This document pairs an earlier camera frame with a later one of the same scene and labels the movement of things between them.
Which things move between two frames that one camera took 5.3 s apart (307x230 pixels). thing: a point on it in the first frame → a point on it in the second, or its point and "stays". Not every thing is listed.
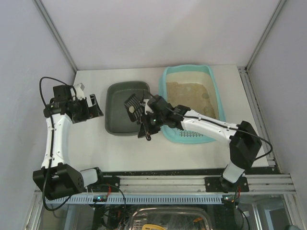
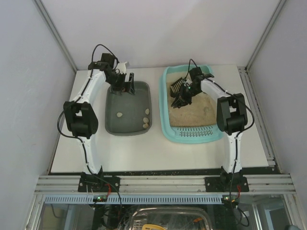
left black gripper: (87, 108) → (122, 84)
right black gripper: (145, 119) → (183, 94)
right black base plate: (218, 184) stays
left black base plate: (106, 183) stays
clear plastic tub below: (171, 218) stays
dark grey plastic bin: (117, 122) stays
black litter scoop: (135, 101) → (174, 87)
